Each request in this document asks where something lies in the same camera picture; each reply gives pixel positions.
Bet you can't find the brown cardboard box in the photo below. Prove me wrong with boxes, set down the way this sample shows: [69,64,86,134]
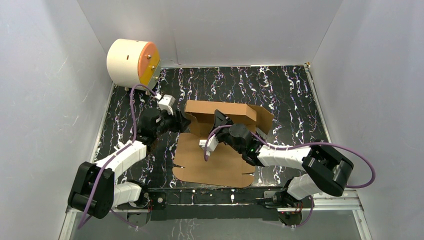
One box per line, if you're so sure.
[172,100,274,188]

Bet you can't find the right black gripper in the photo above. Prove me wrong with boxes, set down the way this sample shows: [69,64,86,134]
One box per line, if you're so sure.
[209,110,244,155]

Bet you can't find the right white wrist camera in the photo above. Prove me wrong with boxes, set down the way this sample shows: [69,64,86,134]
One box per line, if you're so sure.
[198,135,219,153]

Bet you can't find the white cylindrical drum orange face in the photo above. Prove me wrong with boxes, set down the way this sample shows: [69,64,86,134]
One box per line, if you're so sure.
[106,38,161,91]

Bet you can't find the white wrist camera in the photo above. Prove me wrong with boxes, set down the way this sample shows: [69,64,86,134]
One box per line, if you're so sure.
[154,93,175,116]
[198,135,219,153]

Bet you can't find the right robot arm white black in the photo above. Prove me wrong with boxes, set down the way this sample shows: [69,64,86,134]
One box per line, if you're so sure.
[203,110,354,208]

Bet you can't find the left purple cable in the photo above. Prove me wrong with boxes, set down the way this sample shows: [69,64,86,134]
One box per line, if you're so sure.
[76,84,163,230]

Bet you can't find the aluminium frame rail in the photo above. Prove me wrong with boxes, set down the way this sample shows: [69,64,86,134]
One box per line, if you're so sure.
[59,187,372,240]

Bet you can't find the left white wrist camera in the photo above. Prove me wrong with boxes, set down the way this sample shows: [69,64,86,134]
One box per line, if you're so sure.
[154,93,175,116]

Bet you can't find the purple cable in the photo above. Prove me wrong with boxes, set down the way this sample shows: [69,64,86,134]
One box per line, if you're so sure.
[203,124,377,229]
[76,84,163,230]

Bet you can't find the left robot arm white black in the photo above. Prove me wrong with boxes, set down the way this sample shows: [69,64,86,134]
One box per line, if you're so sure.
[67,108,191,219]

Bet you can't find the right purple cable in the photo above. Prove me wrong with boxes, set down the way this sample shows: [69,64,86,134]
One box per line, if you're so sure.
[203,124,377,229]

